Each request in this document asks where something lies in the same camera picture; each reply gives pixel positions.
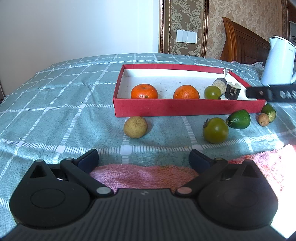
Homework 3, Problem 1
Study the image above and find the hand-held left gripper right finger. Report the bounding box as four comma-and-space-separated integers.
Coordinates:
174, 149, 266, 198

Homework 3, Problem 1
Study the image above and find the small brown longan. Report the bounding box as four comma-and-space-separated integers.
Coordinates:
258, 113, 270, 126

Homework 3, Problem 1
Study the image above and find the green cucumber piece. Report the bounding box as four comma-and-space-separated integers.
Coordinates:
261, 103, 277, 123

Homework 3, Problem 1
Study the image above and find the gold framed wallpaper panel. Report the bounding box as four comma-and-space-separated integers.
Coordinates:
159, 0, 208, 58

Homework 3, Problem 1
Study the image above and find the pink floral towel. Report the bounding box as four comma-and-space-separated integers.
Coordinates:
90, 144, 296, 232

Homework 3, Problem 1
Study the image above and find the large brown round fruit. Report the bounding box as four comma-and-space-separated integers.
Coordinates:
123, 116, 148, 139

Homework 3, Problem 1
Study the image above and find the dark sugarcane piece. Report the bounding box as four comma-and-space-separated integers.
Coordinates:
212, 78, 228, 95
224, 82, 241, 101

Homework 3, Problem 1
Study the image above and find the green checked tablecloth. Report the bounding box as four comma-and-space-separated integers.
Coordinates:
0, 53, 296, 232

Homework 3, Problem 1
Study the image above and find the orange mandarin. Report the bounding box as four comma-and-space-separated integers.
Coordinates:
173, 85, 200, 100
131, 83, 159, 99

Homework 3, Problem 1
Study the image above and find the white wall switch panel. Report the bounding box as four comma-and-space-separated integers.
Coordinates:
176, 30, 197, 43

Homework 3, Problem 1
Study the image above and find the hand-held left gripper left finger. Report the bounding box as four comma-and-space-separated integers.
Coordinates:
28, 149, 114, 198

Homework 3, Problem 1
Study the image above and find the green tomato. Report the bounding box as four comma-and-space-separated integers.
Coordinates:
204, 85, 222, 100
203, 117, 229, 143

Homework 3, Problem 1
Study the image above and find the pink cloth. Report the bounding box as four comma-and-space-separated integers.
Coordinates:
231, 60, 264, 67

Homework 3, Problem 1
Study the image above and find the white electric kettle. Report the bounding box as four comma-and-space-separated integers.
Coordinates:
260, 35, 296, 87

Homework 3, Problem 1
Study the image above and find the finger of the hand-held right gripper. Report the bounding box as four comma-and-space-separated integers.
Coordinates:
245, 85, 271, 102

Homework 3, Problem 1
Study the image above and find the dark green cut fruit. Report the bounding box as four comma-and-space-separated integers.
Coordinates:
226, 110, 251, 129

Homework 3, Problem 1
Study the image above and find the brown wooden headboard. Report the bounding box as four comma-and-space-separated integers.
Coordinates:
220, 17, 271, 65

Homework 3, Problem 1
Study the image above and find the red cardboard box tray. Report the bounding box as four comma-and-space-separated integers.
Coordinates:
113, 64, 266, 117

